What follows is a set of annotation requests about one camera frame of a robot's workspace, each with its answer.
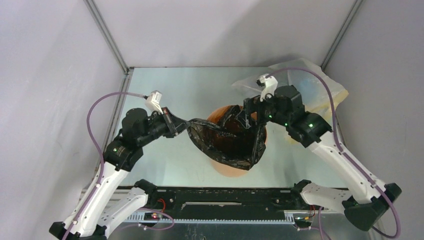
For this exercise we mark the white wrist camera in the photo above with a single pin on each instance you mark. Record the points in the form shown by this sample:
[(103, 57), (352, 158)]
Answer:
[(152, 102), (269, 84)]

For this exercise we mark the translucent yellowish plastic bag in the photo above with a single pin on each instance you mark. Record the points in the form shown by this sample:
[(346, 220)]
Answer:
[(313, 93)]

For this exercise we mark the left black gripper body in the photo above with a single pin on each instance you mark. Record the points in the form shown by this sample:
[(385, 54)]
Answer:
[(158, 127)]

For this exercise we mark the right small circuit board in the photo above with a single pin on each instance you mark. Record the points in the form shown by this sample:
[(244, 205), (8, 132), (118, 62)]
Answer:
[(304, 219)]

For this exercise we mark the left aluminium corner post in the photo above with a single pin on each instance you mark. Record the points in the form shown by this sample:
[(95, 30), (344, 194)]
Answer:
[(106, 33)]

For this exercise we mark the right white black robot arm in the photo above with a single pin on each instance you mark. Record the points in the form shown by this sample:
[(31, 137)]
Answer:
[(366, 198)]

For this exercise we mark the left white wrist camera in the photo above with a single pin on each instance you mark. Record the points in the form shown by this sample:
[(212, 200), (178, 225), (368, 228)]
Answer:
[(152, 102)]

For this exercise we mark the black trash bag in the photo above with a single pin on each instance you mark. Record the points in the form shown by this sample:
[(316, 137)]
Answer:
[(225, 141)]

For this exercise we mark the left small circuit board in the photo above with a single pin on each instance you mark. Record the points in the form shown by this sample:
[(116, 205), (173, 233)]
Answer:
[(151, 216)]

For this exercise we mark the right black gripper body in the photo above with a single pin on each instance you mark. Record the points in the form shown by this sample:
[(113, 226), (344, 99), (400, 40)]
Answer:
[(251, 106)]

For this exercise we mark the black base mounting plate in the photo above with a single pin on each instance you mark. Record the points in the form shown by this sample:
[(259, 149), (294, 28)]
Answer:
[(226, 203)]

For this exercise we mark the aluminium corner post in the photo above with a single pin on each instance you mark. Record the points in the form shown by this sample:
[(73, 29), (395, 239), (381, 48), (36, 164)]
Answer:
[(106, 33), (353, 11)]

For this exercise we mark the small circuit board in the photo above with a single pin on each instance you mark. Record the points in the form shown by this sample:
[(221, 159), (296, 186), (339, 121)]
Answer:
[(304, 219), (151, 216)]

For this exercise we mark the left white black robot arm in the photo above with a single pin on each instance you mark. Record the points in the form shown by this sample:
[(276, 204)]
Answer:
[(102, 185)]

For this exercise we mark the right aluminium corner post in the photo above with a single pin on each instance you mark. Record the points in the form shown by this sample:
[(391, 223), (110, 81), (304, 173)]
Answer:
[(353, 11)]

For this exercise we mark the aluminium frame rail front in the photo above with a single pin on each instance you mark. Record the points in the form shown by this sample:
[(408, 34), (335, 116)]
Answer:
[(228, 205)]

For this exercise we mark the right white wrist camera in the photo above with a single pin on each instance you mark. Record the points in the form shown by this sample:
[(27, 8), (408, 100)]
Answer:
[(269, 84)]

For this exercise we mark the orange plastic trash bin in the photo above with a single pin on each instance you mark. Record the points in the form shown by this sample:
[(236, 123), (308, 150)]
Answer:
[(223, 169)]

